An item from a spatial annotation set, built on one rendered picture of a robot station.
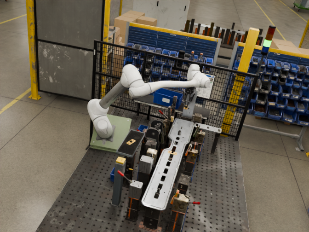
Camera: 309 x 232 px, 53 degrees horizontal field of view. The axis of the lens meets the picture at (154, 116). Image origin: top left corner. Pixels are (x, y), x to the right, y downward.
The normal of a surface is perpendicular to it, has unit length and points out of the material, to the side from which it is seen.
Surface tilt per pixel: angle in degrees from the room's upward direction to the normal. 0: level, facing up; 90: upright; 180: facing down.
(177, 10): 90
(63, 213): 0
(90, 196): 0
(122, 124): 42
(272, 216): 0
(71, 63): 89
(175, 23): 90
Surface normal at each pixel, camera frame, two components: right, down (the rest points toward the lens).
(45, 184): 0.14, -0.87
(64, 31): -0.20, 0.48
